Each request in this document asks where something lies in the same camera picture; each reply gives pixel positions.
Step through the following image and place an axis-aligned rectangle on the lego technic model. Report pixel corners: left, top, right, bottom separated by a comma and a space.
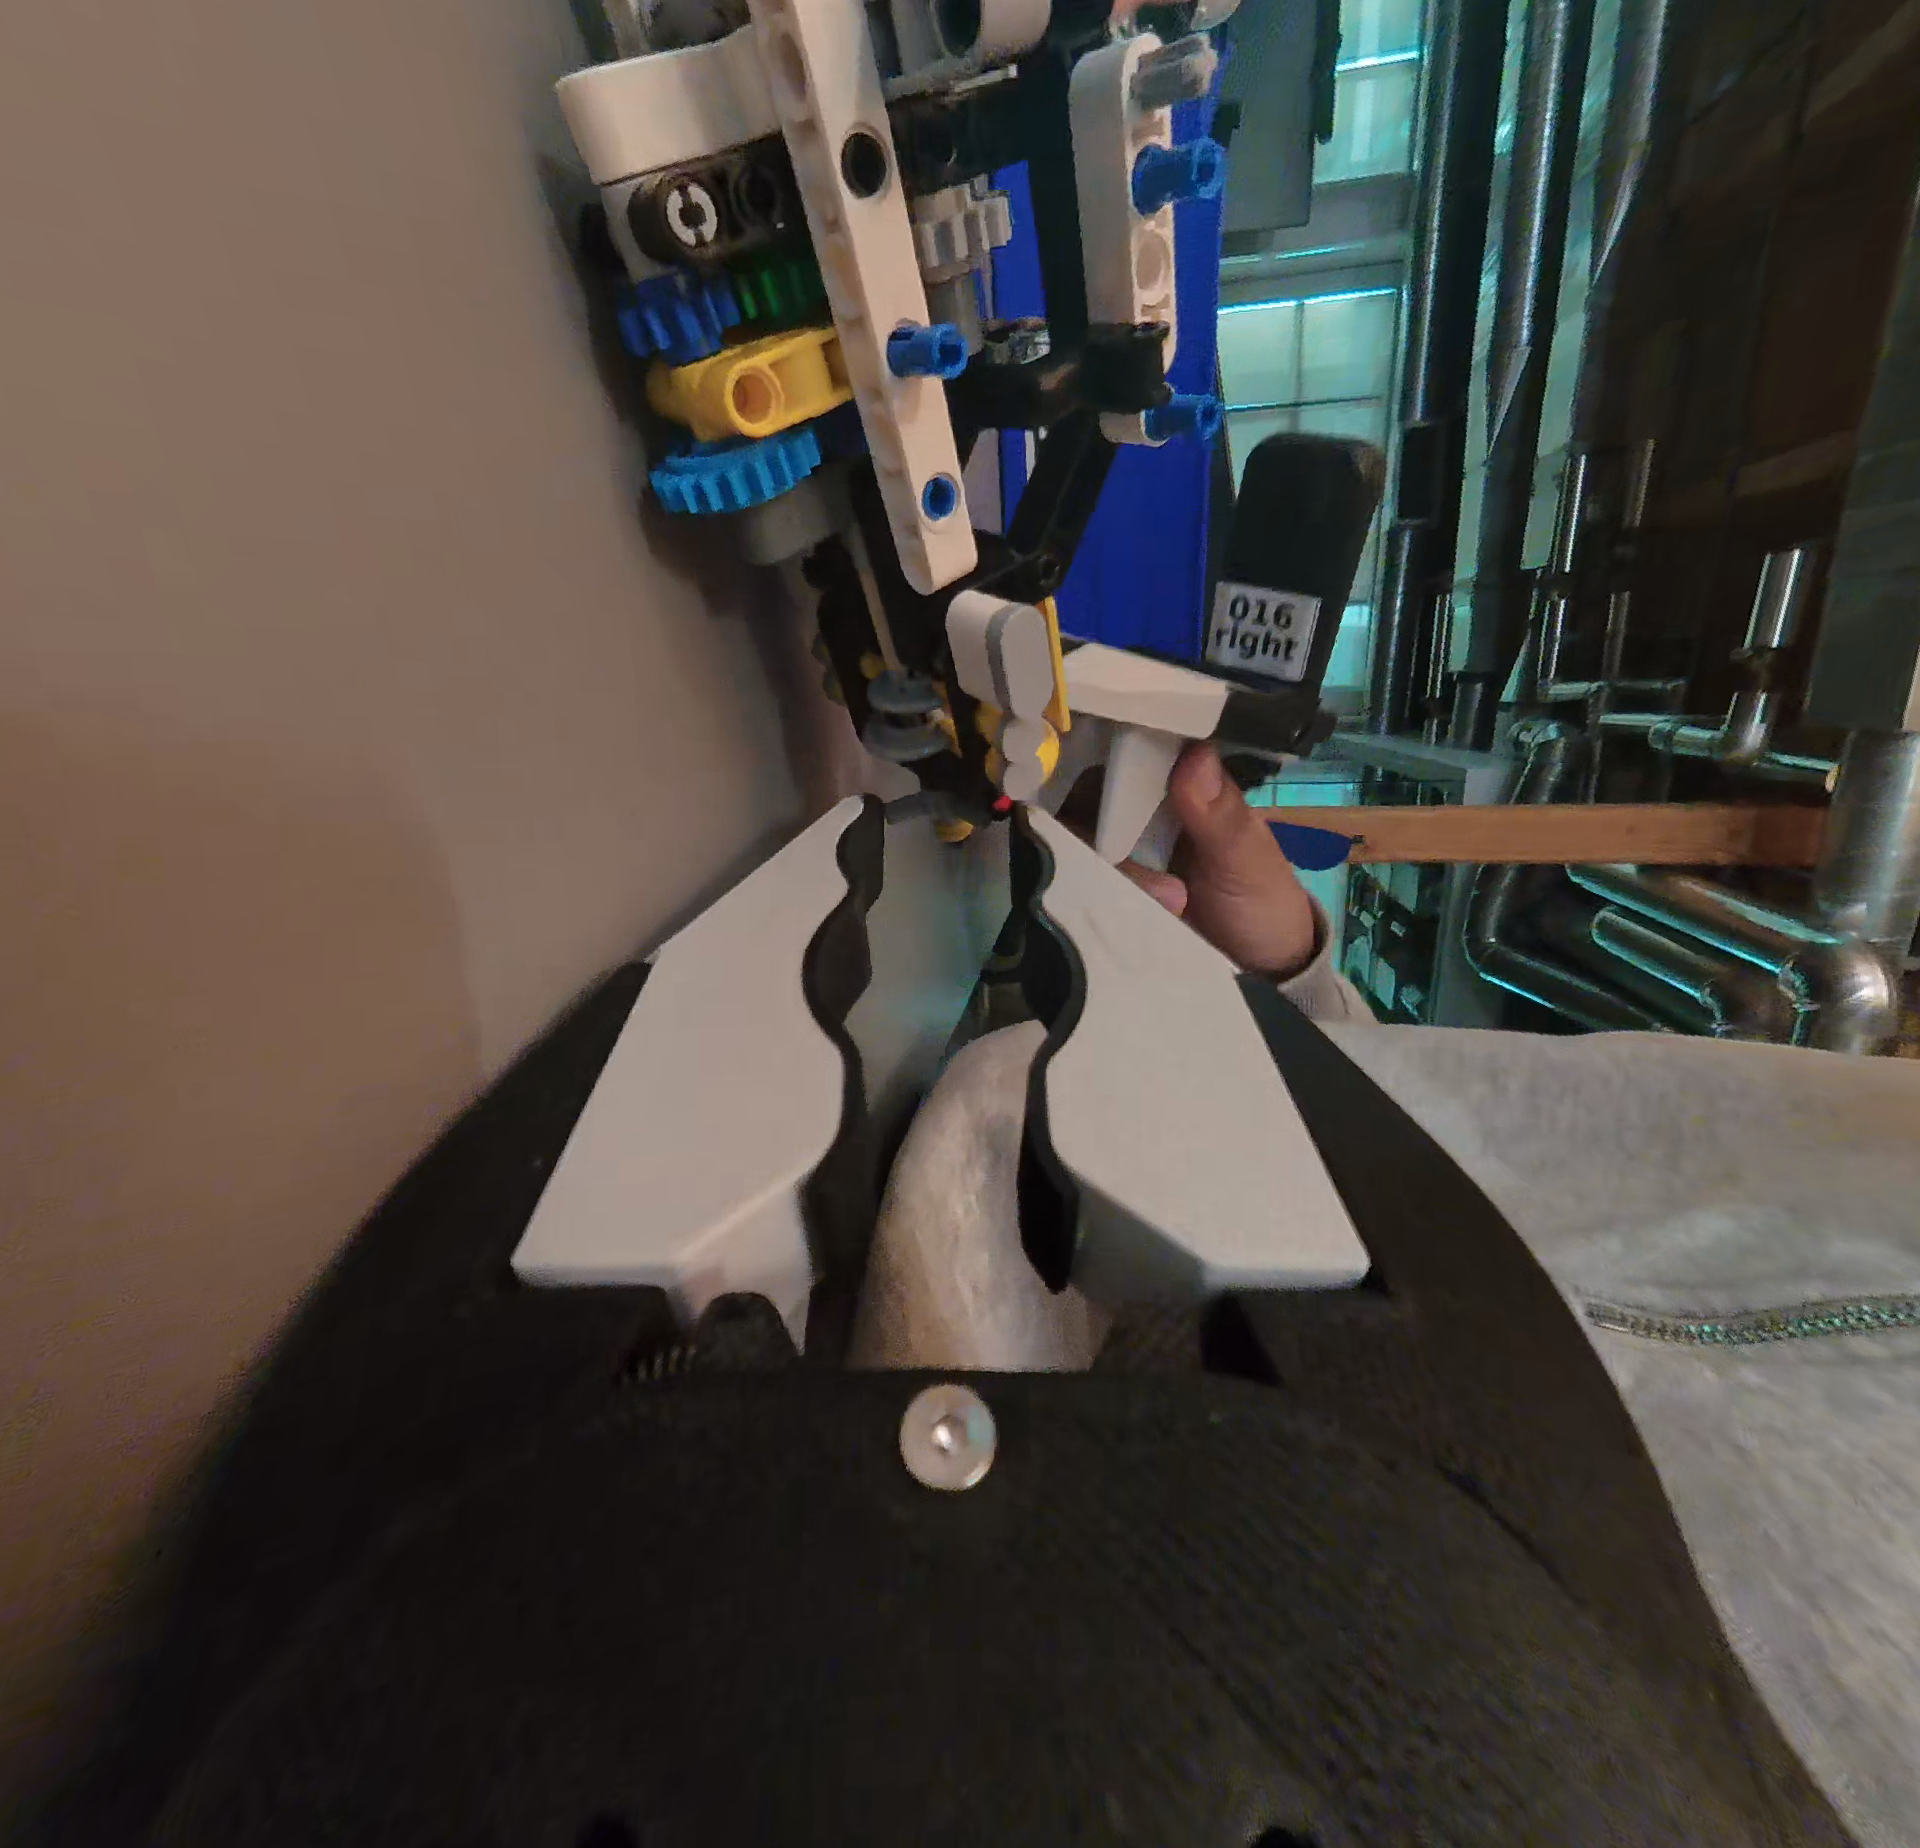
554, 0, 1265, 849

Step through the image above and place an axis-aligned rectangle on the steel pipe frame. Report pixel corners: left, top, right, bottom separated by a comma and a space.
1349, 0, 1920, 1058

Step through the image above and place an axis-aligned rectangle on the person's right hand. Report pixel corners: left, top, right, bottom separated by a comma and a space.
1123, 746, 1336, 980

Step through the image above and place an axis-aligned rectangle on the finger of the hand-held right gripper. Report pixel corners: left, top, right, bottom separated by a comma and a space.
1051, 640, 1249, 872

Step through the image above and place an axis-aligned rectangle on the long wooden beam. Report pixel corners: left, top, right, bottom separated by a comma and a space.
1267, 802, 1835, 870

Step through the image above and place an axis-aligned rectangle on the person's grey fleece jacket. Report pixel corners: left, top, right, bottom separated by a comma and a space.
846, 1021, 1920, 1848

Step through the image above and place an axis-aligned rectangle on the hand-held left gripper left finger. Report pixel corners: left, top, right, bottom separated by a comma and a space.
512, 792, 890, 1353

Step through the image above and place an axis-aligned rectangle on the blue plastic storage bin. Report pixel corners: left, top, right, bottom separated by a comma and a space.
982, 0, 1246, 680

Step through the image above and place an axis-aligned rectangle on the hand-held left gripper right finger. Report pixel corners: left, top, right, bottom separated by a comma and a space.
1007, 810, 1372, 1332

